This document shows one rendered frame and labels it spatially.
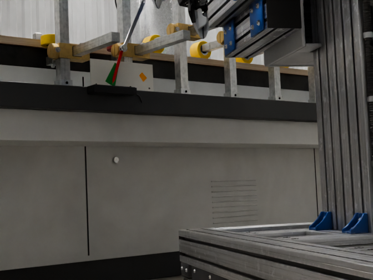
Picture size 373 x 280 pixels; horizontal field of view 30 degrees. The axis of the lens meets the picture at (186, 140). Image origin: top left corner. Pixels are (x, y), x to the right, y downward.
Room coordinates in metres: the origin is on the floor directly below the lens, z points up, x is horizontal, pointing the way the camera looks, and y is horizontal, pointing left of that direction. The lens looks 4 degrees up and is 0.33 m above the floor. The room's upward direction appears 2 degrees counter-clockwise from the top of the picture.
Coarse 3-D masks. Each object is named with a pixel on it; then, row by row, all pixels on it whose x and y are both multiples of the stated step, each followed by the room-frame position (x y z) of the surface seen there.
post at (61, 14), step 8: (56, 0) 2.24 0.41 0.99; (64, 0) 2.24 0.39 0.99; (56, 8) 2.24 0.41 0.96; (64, 8) 2.24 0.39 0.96; (56, 16) 2.25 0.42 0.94; (64, 16) 2.24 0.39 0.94; (56, 24) 2.25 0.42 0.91; (64, 24) 2.24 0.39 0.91; (56, 32) 2.25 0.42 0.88; (64, 32) 2.24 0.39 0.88; (56, 40) 2.25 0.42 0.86; (64, 40) 2.24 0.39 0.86; (56, 64) 2.25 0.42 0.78; (64, 64) 2.24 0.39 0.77; (56, 72) 2.25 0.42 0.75; (64, 72) 2.24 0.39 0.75; (56, 80) 2.26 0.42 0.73
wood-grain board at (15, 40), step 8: (0, 40) 2.32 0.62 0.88; (8, 40) 2.34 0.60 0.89; (16, 40) 2.35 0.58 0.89; (24, 40) 2.37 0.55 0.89; (32, 40) 2.39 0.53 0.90; (40, 40) 2.41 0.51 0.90; (104, 48) 2.58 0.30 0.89; (152, 56) 2.71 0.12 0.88; (160, 56) 2.74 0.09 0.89; (168, 56) 2.76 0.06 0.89; (200, 64) 2.88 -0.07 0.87; (208, 64) 2.90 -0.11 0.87; (216, 64) 2.93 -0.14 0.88; (240, 64) 3.01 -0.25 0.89; (248, 64) 3.04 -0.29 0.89; (256, 64) 3.08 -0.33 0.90; (280, 72) 3.17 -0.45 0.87; (288, 72) 3.20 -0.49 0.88; (296, 72) 3.24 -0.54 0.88; (304, 72) 3.27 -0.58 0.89
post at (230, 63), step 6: (222, 30) 2.72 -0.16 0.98; (228, 60) 2.70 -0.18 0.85; (234, 60) 2.71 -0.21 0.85; (228, 66) 2.70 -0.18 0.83; (234, 66) 2.71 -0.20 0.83; (228, 72) 2.70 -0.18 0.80; (234, 72) 2.71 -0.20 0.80; (228, 78) 2.70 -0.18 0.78; (234, 78) 2.71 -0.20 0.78; (228, 84) 2.71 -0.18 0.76; (234, 84) 2.71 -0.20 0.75; (228, 90) 2.71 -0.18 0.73; (234, 90) 2.71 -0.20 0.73
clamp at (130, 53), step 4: (116, 44) 2.37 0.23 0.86; (120, 44) 2.38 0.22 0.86; (128, 44) 2.39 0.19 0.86; (132, 44) 2.40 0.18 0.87; (136, 44) 2.41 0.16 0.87; (112, 48) 2.39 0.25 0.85; (116, 48) 2.37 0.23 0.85; (128, 48) 2.39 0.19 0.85; (132, 48) 2.40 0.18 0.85; (112, 52) 2.39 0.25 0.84; (116, 52) 2.37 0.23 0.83; (124, 52) 2.38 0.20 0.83; (128, 52) 2.39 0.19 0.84; (132, 52) 2.40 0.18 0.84; (116, 56) 2.38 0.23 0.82; (124, 56) 2.38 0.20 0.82; (128, 56) 2.39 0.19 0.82; (132, 56) 2.40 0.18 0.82; (136, 56) 2.41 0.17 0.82; (140, 56) 2.42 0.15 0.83; (144, 56) 2.43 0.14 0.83; (148, 56) 2.44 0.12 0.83; (136, 60) 2.46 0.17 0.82; (140, 60) 2.46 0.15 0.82; (144, 60) 2.47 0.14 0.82
